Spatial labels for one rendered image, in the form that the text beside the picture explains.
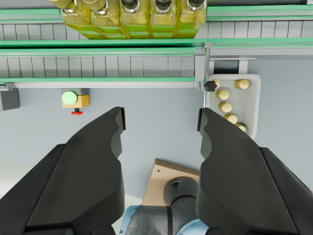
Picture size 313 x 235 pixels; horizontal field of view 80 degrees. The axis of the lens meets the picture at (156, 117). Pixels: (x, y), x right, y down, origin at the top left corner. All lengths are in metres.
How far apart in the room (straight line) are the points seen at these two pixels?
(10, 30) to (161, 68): 0.47
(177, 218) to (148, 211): 0.09
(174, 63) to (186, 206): 0.44
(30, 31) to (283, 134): 0.94
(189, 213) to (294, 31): 0.61
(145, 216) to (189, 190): 0.19
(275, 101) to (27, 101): 0.95
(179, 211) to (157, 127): 0.30
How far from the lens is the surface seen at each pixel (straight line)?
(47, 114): 0.85
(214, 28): 0.63
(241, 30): 0.65
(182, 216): 0.62
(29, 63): 0.72
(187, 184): 0.73
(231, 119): 0.71
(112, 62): 0.61
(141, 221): 0.60
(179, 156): 0.77
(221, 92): 0.68
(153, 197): 0.80
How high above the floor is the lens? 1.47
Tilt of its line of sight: 80 degrees down
